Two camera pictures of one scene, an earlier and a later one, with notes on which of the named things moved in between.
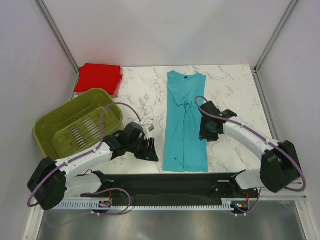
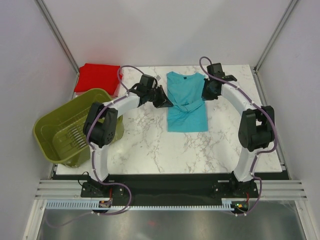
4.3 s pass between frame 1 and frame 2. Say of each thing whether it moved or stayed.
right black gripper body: moved
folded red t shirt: stayed
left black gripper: moved
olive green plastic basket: stayed
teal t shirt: moved
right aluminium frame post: stayed
